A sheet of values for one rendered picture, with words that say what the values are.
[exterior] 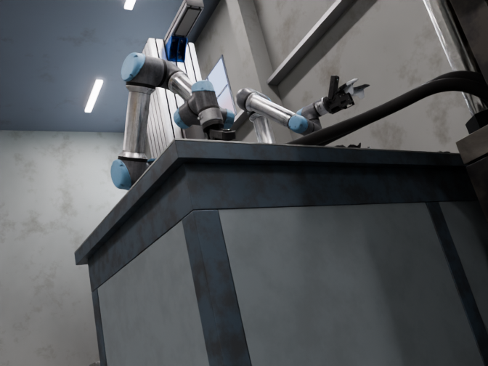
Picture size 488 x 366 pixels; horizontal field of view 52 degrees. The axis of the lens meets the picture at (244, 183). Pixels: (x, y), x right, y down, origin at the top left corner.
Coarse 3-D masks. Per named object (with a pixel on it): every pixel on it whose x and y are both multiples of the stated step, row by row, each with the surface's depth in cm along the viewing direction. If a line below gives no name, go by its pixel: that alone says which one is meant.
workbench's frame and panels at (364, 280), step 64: (192, 192) 88; (256, 192) 96; (320, 192) 105; (384, 192) 115; (448, 192) 128; (128, 256) 112; (192, 256) 87; (256, 256) 90; (320, 256) 98; (384, 256) 107; (448, 256) 118; (128, 320) 113; (192, 320) 87; (256, 320) 85; (320, 320) 92; (384, 320) 100; (448, 320) 110
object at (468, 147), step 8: (472, 136) 117; (480, 136) 115; (456, 144) 120; (464, 144) 118; (472, 144) 117; (480, 144) 115; (464, 152) 118; (472, 152) 117; (480, 152) 115; (464, 160) 118; (472, 160) 117
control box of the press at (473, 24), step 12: (456, 0) 99; (468, 0) 97; (480, 0) 95; (456, 12) 99; (468, 12) 97; (480, 12) 95; (468, 24) 97; (480, 24) 95; (468, 36) 97; (480, 36) 95; (480, 48) 95; (480, 60) 95
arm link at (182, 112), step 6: (186, 102) 170; (180, 108) 172; (186, 108) 170; (174, 114) 175; (180, 114) 172; (186, 114) 170; (192, 114) 169; (174, 120) 175; (180, 120) 173; (186, 120) 172; (192, 120) 172; (198, 120) 174; (180, 126) 175; (186, 126) 175
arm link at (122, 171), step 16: (128, 64) 196; (144, 64) 194; (160, 64) 199; (128, 80) 195; (144, 80) 195; (160, 80) 201; (144, 96) 197; (128, 112) 198; (144, 112) 198; (128, 128) 198; (144, 128) 199; (128, 144) 198; (144, 144) 201; (128, 160) 196; (144, 160) 200; (112, 176) 201; (128, 176) 195
